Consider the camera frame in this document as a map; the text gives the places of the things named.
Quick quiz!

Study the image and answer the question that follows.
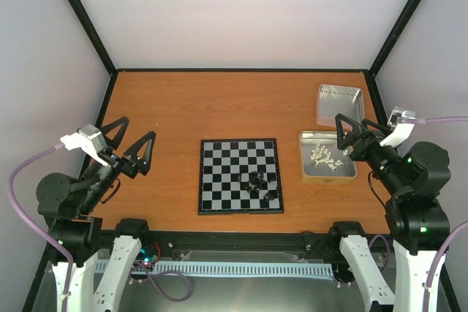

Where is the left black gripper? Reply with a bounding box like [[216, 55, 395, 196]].
[[80, 114, 158, 212]]

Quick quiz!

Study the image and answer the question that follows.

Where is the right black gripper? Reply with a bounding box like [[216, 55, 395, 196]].
[[335, 111, 407, 194]]

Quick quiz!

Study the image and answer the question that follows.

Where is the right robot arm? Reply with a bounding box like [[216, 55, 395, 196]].
[[328, 113, 451, 311]]

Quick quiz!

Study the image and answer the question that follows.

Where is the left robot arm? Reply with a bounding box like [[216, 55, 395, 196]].
[[36, 117, 156, 311]]

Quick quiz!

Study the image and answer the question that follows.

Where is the pile of white chess pieces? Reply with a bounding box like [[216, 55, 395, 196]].
[[309, 143, 344, 172]]

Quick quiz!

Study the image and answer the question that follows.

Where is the silver tin with white pieces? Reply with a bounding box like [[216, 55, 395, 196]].
[[298, 131, 357, 185]]

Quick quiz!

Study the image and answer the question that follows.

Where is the small circuit board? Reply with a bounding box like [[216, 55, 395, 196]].
[[136, 243, 161, 272]]

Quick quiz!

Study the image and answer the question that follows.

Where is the pile of black chess pieces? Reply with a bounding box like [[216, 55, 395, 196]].
[[235, 171, 281, 202]]

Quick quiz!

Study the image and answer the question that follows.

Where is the empty silver tin lid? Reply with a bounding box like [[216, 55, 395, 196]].
[[316, 84, 365, 127]]

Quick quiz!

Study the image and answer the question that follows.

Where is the black and silver chessboard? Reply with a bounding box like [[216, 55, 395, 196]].
[[198, 138, 284, 215]]

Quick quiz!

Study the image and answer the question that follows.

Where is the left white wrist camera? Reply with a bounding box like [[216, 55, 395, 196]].
[[60, 124, 108, 167]]

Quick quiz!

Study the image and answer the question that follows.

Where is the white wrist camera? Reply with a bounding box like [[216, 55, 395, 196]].
[[60, 124, 108, 167], [380, 107, 416, 148]]

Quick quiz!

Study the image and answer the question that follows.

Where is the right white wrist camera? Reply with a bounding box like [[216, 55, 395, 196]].
[[380, 107, 416, 148]]

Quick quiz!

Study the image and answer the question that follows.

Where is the black frame rail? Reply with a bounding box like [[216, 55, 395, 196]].
[[98, 229, 396, 258]]

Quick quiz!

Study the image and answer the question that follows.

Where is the light blue cable duct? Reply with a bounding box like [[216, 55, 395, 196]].
[[93, 260, 336, 278]]

